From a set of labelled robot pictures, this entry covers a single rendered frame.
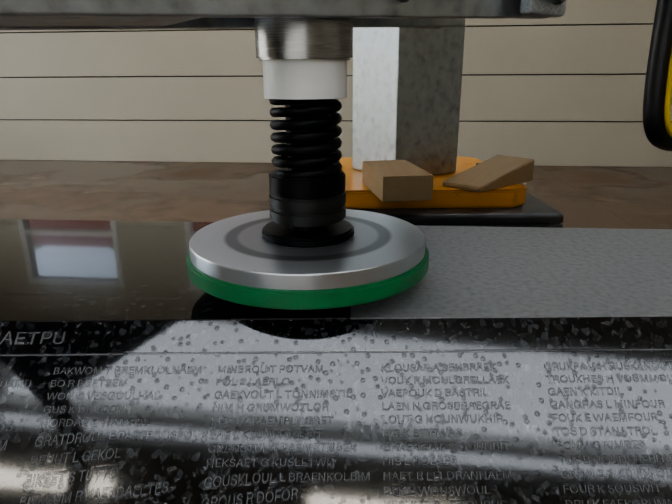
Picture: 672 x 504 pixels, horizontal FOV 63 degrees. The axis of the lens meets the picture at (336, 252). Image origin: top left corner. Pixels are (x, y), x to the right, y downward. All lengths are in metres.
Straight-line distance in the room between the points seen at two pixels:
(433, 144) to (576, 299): 0.88
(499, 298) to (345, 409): 0.17
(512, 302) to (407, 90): 0.85
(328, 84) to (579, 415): 0.32
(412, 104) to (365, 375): 0.94
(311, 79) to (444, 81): 0.92
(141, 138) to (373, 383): 6.86
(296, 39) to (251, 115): 6.29
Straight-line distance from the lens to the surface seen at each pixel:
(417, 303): 0.48
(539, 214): 1.21
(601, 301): 0.52
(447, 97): 1.36
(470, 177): 1.24
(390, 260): 0.43
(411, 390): 0.43
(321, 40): 0.45
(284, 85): 0.45
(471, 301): 0.49
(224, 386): 0.44
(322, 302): 0.41
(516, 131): 6.67
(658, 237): 0.76
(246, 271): 0.42
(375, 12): 0.45
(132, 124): 7.24
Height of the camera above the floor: 1.02
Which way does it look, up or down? 18 degrees down
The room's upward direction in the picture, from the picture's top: straight up
